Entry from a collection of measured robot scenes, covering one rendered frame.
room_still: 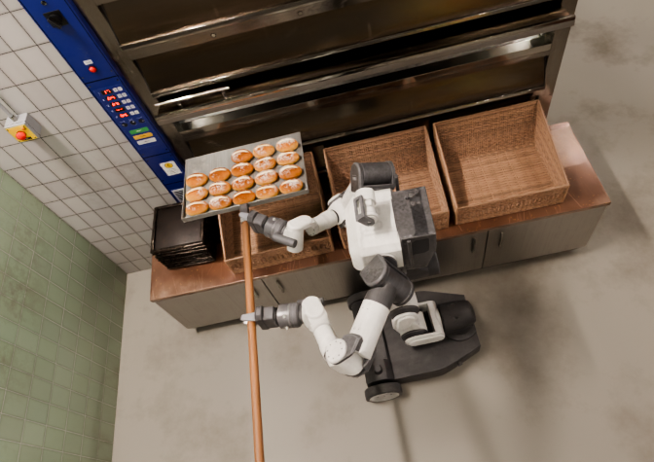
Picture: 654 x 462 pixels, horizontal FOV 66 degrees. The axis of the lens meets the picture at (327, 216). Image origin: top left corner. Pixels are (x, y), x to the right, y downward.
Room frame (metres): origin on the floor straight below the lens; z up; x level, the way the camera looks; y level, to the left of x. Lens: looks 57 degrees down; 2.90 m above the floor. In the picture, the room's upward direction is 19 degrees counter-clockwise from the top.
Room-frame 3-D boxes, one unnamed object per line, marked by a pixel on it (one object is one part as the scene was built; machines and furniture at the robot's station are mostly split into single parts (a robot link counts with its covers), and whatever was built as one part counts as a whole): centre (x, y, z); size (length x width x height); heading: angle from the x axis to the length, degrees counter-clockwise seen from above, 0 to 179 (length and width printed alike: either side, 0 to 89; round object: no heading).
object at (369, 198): (0.92, -0.14, 1.47); 0.10 x 0.07 x 0.09; 169
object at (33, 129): (1.92, 1.15, 1.46); 0.10 x 0.07 x 0.10; 82
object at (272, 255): (1.57, 0.26, 0.72); 0.56 x 0.49 x 0.28; 83
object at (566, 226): (1.48, -0.20, 0.29); 2.42 x 0.56 x 0.58; 82
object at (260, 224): (1.16, 0.24, 1.22); 0.12 x 0.10 x 0.13; 47
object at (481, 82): (1.75, -0.35, 1.02); 1.79 x 0.11 x 0.19; 82
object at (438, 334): (0.89, -0.28, 0.28); 0.21 x 0.20 x 0.13; 83
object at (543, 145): (1.40, -0.91, 0.72); 0.56 x 0.49 x 0.28; 82
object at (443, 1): (1.75, -0.35, 1.54); 1.79 x 0.11 x 0.19; 82
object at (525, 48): (1.78, -0.35, 1.16); 1.80 x 0.06 x 0.04; 82
